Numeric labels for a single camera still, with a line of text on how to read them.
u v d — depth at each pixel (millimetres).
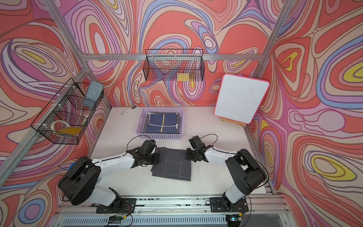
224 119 1064
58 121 701
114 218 704
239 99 977
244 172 453
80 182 431
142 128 1044
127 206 720
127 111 1157
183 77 910
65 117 777
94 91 814
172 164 883
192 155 788
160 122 1058
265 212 720
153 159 804
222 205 679
